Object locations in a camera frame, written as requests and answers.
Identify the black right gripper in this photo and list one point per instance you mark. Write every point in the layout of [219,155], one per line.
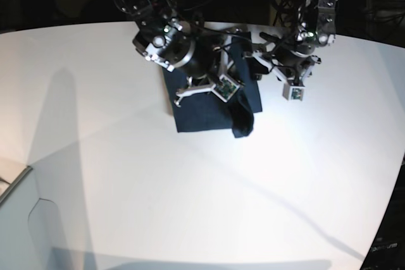
[203,56]

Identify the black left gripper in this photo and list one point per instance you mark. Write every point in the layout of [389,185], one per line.
[293,62]

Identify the dark navy t-shirt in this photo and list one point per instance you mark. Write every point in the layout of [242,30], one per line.
[203,112]

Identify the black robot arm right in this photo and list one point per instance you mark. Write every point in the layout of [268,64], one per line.
[171,40]

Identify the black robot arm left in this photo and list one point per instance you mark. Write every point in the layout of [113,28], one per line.
[307,25]

